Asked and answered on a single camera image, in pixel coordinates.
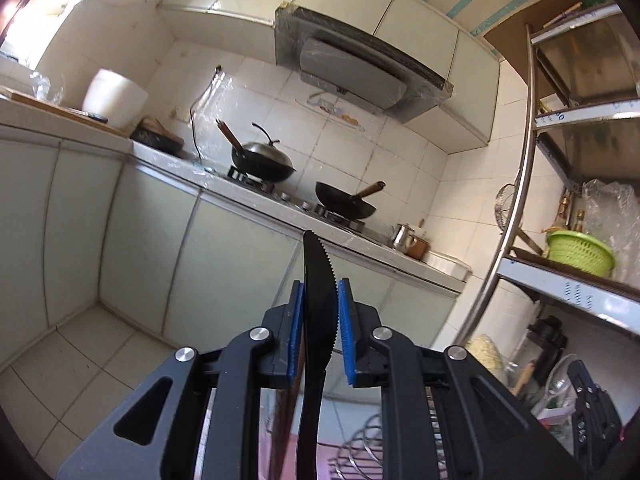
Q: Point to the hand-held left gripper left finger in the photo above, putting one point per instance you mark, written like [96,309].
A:
[297,335]

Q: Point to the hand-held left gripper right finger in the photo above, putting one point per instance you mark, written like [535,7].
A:
[346,335]

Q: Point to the black knife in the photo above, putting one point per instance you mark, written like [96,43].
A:
[317,300]

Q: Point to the clear glass bowl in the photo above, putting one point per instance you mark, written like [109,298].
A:
[560,385]

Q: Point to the black kitchen appliance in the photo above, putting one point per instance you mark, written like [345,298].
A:
[549,337]

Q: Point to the brown pot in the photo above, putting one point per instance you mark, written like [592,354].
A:
[419,250]

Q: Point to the metal kettle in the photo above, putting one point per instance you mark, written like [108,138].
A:
[402,237]

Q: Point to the bag of pale noodles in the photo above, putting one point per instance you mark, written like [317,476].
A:
[487,355]

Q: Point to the white rectangular container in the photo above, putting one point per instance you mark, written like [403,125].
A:
[450,264]

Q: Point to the pink drip tray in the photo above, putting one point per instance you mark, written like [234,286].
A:
[332,462]

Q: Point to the gas stove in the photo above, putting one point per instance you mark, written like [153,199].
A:
[305,205]

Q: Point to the green plastic basket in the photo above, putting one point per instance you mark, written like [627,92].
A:
[580,255]

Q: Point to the white lower cabinets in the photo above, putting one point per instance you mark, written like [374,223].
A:
[150,240]

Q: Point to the black wok with lid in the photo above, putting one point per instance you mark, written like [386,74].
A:
[262,160]

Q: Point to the large clear plastic bag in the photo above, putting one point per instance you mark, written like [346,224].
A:
[615,210]

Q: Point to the glass bottles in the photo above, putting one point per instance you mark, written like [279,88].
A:
[567,210]

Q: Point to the metal strainer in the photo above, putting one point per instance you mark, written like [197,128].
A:
[506,205]

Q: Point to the metal shelf rack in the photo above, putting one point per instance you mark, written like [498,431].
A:
[520,160]

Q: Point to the grey range hood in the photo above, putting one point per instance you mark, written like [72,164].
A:
[350,60]

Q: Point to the wooden cutting board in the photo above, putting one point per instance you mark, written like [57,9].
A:
[45,105]

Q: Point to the small clear plastic bag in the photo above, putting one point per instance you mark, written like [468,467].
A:
[47,87]

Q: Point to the flat cardboard sheet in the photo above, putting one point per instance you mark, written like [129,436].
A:
[520,25]

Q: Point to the window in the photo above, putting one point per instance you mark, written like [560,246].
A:
[50,0]

